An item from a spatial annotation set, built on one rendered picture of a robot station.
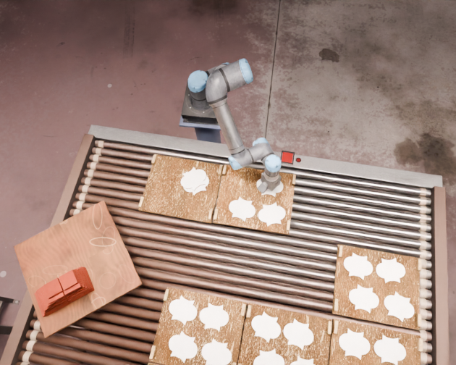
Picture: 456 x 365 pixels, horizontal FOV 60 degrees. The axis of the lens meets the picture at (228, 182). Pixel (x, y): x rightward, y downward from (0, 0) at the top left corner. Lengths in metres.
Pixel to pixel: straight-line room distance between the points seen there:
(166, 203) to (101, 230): 0.37
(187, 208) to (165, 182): 0.21
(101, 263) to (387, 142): 2.50
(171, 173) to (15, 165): 1.88
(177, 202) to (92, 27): 2.65
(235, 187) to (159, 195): 0.43
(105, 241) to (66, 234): 0.21
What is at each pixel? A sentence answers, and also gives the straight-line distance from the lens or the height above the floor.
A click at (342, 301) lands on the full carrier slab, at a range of 2.11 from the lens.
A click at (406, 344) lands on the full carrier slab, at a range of 2.18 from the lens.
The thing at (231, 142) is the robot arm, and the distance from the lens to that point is 1.92.
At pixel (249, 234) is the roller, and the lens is 2.13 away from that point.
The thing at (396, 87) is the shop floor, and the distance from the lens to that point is 3.92.
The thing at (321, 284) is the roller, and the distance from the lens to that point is 2.12.
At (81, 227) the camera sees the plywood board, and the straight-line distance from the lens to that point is 2.19.
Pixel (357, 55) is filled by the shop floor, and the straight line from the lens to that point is 4.05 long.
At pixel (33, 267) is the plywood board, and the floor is 1.04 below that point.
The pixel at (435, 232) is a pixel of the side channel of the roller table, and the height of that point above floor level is 0.95.
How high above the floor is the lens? 2.98
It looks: 67 degrees down
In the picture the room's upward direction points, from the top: 6 degrees counter-clockwise
